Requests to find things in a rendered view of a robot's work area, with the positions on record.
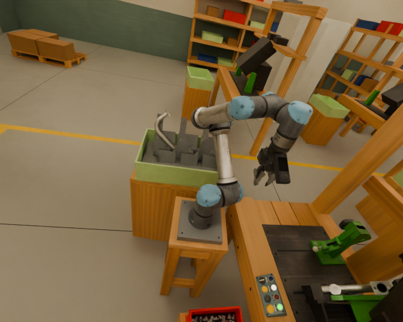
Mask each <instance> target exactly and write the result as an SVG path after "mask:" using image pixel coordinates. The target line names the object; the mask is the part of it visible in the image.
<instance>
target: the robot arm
mask: <svg viewBox="0 0 403 322"><path fill-rule="evenodd" d="M312 113H313V109H312V107H311V106H309V105H308V104H307V103H304V102H300V101H293V102H291V103H288V102H287V101H286V100H284V99H282V98H281V97H280V96H279V95H277V94H275V93H273V92H270V91H269V92H266V93H264V94H263V95H262V96H236V97H234V98H233V99H232V100H231V101H229V102H225V103H221V104H219V105H215V106H212V107H199V108H197V109H195V110H194V111H193V112H192V114H191V122H192V124H193V125H194V126H195V127H196V128H199V129H202V130H206V129H209V133H210V134H211V135H212V136H213V141H214V150H215V155H216V164H217V172H218V178H219V179H218V180H217V181H216V183H217V186H216V185H212V184H206V185H204V186H202V187H201V188H200V189H199V191H198V193H197V195H196V200H195V203H194V206H193V207H192V208H191V209H190V210H189V214H188V219H189V222H190V224H191V225H192V226H193V227H195V228H197V229H208V228H210V227H211V226H212V224H213V223H214V212H215V210H216V209H218V208H222V207H225V206H229V205H231V204H235V203H238V202H239V201H241V199H242V198H243V195H244V190H243V187H242V186H241V184H240V183H239V182H238V181H237V178H235V177H234V174H233V165H232V156H231V151H230V142H229V137H228V133H229V131H230V127H231V126H232V125H233V121H237V120H245V119H255V118H272V119H273V120H275V122H277V123H279V126H278V128H277V131H276V133H275V134H274V137H271V143H270V145H269V147H266V148H262V149H261V150H260V153H259V154H258V156H257V159H258V162H259V164H260V166H259V167H258V169H257V168H254V170H253V174H254V181H253V183H254V186H255V185H258V183H259V182H260V181H261V179H262V178H263V177H264V176H265V172H264V171H266V172H267V174H268V177H269V178H268V180H267V182H266V183H265V186H268V185H270V184H271V183H272V182H274V181H275V180H276V183H277V184H289V183H290V174H289V169H288V160H287V154H286V153H287V152H289V150H290V149H291V148H292V147H293V145H294V144H295V142H296V141H297V138H298V137H299V135H300V133H301V132H302V130H303V128H304V127H305V125H306V124H307V123H308V120H309V119H310V116H311V115H312Z"/></svg>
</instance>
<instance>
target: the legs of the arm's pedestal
mask: <svg viewBox="0 0 403 322"><path fill-rule="evenodd" d="M169 239H170V237H169ZM168 244H169V240H168ZM224 255H225V254H220V253H213V252H202V251H196V250H185V249H174V248H168V246H167V250H166V257H165V262H164V263H165V267H164V273H163V276H162V282H161V290H160V295H165V296H168V295H169V292H170V288H171V286H172V287H180V288H190V295H189V297H190V298H198V297H199V295H200V294H201V292H202V291H203V289H204V287H205V286H206V284H207V283H208V281H209V279H210V278H211V276H212V274H213V273H214V271H215V269H216V268H217V266H218V264H219V263H220V261H221V260H222V258H223V256H224ZM180 256H181V257H191V258H192V259H191V266H195V267H196V277H195V278H194V279H182V278H174V274H175V270H176V268H177V264H178V260H179V257H180ZM202 259H204V260H203V262H202Z"/></svg>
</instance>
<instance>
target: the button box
mask: <svg viewBox="0 0 403 322"><path fill-rule="evenodd" d="M270 276H272V277H273V281H270V280H269V277H270ZM261 277H263V278H264V279H265V283H264V284H261V283H260V282H259V278H261ZM256 280H257V284H258V288H259V292H260V296H261V299H262V303H263V306H264V310H265V315H266V317H267V318H272V317H282V316H287V313H286V310H285V307H284V304H283V301H282V299H281V295H280V291H279V289H278V285H277V283H276V279H275V277H274V275H273V274H272V273H269V274H266V275H261V276H258V277H256ZM272 285H275V286H276V290H272V288H271V286H272ZM263 286H265V287H267V292H266V293H264V292H263V291H262V287H263ZM275 294H277V295H279V299H278V300H276V299H275V298H274V296H275ZM266 295H268V296H269V297H270V299H271V300H270V302H266V301H265V300H264V297H265V296H266ZM269 304H270V305H272V306H273V307H274V312H273V313H269V312H268V311H267V305H269ZM278 304H281V305H282V307H283V308H282V310H279V309H278Z"/></svg>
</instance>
